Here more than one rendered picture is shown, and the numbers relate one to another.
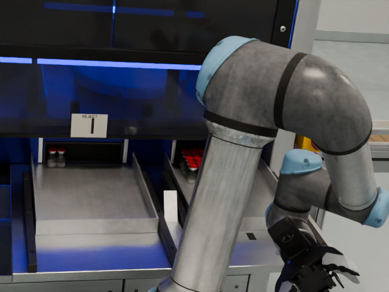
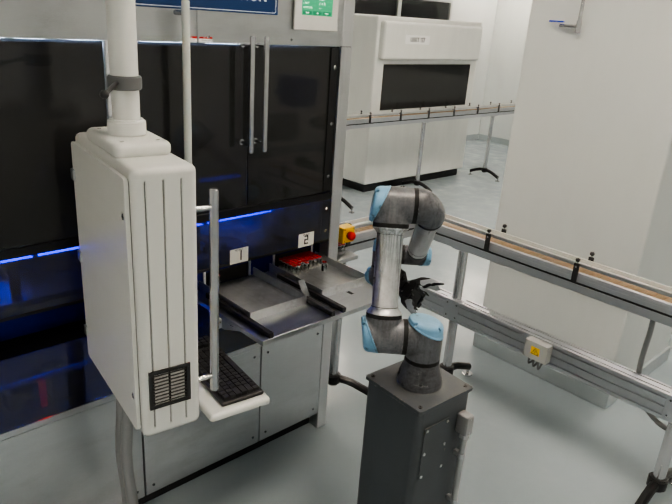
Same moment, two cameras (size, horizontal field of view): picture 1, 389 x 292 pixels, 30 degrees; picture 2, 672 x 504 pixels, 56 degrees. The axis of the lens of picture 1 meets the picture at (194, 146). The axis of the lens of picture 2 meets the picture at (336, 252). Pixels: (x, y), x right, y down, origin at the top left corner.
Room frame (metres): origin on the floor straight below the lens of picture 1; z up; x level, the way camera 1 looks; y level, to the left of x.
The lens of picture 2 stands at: (-0.59, 0.98, 1.91)
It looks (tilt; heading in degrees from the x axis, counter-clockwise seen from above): 21 degrees down; 332
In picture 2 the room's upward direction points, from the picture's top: 4 degrees clockwise
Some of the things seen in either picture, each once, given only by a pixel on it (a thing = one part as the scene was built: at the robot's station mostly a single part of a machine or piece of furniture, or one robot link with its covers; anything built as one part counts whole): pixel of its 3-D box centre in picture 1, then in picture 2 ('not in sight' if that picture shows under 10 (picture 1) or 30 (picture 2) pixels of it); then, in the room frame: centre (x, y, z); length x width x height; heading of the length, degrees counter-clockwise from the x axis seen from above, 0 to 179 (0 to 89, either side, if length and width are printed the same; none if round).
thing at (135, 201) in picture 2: not in sight; (134, 270); (1.14, 0.72, 1.19); 0.50 x 0.19 x 0.78; 9
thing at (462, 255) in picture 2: not in sight; (454, 313); (1.81, -1.03, 0.46); 0.09 x 0.09 x 0.77; 16
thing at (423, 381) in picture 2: not in sight; (420, 368); (0.88, -0.14, 0.84); 0.15 x 0.15 x 0.10
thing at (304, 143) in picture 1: (311, 134); (343, 232); (1.78, -0.30, 1.00); 0.08 x 0.07 x 0.07; 16
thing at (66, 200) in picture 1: (90, 189); (252, 292); (1.50, 0.23, 0.90); 0.34 x 0.26 x 0.04; 16
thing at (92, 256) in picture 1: (165, 213); (297, 294); (1.48, 0.05, 0.87); 0.70 x 0.48 x 0.02; 106
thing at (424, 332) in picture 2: not in sight; (422, 336); (0.88, -0.13, 0.96); 0.13 x 0.12 x 0.14; 62
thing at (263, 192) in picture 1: (228, 188); (318, 273); (1.60, -0.10, 0.90); 0.34 x 0.26 x 0.04; 16
